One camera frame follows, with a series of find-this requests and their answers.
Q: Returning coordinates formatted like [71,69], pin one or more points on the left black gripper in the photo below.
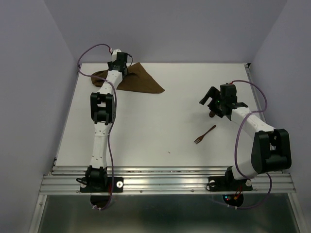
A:
[110,63]

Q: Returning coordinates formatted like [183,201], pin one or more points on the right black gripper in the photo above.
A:
[214,92]

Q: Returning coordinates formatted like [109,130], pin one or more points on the brown cloth napkin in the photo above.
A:
[137,79]

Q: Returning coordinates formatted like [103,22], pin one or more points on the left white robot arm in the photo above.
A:
[103,113]

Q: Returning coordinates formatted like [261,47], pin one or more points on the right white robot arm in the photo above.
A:
[271,147]

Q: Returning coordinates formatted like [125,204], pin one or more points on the brown wooden spoon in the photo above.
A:
[212,114]

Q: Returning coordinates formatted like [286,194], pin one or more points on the brown wooden fork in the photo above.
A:
[200,138]

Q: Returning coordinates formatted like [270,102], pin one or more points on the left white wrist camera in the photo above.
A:
[114,54]

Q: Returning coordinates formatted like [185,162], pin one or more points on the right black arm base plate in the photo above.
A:
[222,184]

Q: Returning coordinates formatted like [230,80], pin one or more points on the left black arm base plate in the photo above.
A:
[114,186]

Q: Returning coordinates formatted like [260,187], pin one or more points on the aluminium front rail frame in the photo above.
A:
[153,180]

